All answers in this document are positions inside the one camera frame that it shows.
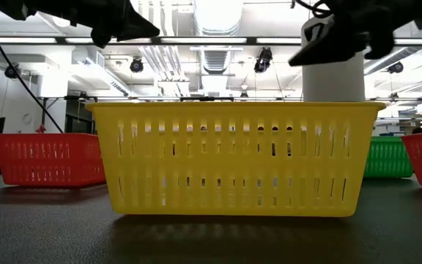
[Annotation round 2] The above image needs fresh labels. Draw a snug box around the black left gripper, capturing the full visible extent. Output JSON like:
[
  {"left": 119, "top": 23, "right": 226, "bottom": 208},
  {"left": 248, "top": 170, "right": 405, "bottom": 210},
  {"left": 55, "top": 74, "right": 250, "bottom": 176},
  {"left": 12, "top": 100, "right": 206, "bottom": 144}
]
[{"left": 0, "top": 0, "right": 160, "bottom": 48}]

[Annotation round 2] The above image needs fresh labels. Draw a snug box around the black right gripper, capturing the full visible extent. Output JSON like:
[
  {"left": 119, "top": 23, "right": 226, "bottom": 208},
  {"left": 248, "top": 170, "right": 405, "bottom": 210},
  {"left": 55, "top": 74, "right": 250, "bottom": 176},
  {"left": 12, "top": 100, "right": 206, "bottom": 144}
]
[{"left": 289, "top": 0, "right": 422, "bottom": 67}]

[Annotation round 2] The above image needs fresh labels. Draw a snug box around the white-shade lamp with wooden base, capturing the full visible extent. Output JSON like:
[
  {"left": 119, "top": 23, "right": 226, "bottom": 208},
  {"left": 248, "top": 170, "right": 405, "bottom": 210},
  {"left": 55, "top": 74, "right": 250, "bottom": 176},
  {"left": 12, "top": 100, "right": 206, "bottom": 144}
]
[{"left": 300, "top": 16, "right": 366, "bottom": 103}]

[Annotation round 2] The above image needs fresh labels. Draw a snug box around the green slotted plastic basket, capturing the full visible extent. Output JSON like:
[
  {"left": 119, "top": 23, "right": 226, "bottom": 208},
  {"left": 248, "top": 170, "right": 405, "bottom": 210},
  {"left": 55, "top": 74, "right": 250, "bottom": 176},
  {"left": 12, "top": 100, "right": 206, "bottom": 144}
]
[{"left": 363, "top": 136, "right": 414, "bottom": 180}]

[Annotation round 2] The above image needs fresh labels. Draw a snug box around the yellow slotted plastic basket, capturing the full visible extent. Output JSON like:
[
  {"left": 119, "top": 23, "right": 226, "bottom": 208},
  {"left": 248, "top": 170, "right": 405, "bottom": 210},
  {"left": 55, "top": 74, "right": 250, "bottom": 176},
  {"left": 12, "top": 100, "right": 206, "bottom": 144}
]
[{"left": 85, "top": 101, "right": 387, "bottom": 218}]

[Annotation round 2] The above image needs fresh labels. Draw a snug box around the ceiling light rail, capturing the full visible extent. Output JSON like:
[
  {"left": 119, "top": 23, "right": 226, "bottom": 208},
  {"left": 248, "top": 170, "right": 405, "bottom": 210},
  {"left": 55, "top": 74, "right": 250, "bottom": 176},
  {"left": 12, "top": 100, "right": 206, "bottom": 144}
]
[{"left": 0, "top": 35, "right": 422, "bottom": 46}]

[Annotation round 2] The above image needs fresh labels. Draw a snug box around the silver ventilation duct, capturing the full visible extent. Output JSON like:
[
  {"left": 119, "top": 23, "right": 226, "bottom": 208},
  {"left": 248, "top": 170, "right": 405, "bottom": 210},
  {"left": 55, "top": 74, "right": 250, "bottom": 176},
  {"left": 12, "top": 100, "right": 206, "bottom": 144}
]
[{"left": 191, "top": 0, "right": 245, "bottom": 97}]

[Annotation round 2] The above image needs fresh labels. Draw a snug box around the long thin black cable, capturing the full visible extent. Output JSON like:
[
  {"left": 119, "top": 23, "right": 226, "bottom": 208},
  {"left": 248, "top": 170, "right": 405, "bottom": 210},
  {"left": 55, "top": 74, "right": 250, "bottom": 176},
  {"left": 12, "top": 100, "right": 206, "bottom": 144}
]
[{"left": 0, "top": 3, "right": 64, "bottom": 134}]

